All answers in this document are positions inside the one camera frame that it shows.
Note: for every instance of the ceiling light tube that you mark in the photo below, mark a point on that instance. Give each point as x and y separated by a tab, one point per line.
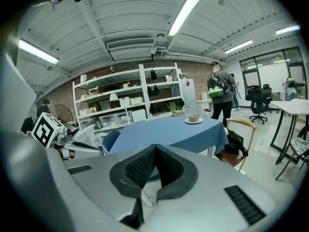
186	11
288	29
239	46
38	51

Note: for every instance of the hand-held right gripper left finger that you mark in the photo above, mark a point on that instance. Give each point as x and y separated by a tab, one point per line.
96	178

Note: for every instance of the patterned seat stool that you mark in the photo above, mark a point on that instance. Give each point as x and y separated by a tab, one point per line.
299	145

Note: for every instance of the white storage box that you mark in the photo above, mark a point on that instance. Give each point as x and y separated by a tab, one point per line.
138	115

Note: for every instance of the beige round plate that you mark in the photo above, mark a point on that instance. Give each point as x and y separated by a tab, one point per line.
189	122

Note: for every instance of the black framed window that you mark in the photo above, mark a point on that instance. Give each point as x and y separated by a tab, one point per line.
270	74

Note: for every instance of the black office chair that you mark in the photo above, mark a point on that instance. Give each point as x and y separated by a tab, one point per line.
266	93
256	98

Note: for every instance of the wooden chair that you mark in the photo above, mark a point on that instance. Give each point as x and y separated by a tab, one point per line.
241	122

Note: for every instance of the green paper bag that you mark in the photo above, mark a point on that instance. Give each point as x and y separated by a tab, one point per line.
172	106

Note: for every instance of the wide white shelving unit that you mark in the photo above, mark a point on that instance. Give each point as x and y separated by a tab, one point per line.
113	75

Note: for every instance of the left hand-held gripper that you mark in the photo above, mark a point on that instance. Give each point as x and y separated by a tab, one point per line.
46	129

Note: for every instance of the white table lamp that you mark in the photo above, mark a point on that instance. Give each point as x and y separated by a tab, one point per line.
113	97

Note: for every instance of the ceiling air conditioner vent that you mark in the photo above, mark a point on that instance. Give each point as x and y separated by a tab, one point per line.
130	44

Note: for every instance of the blue tablecloth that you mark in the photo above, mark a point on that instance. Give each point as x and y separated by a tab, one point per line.
169	132

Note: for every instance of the white refrigerator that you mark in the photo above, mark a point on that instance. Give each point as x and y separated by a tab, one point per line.
189	95

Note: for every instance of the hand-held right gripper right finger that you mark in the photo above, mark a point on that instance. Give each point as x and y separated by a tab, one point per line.
205	197

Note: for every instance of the yellow plastic tray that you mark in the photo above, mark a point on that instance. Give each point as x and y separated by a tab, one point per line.
178	113

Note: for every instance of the group of black hanging bags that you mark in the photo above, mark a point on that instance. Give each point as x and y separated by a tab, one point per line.
153	74

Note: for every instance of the black bag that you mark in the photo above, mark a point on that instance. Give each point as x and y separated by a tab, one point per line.
235	141

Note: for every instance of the black floor fan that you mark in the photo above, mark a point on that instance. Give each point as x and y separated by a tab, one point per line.
61	115

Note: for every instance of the white table with black legs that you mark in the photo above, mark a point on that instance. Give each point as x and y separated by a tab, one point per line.
289	106

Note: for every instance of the beige round object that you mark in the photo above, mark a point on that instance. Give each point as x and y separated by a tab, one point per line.
225	131

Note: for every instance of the white cabinet with red drawer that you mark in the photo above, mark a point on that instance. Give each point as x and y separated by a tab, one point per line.
204	104

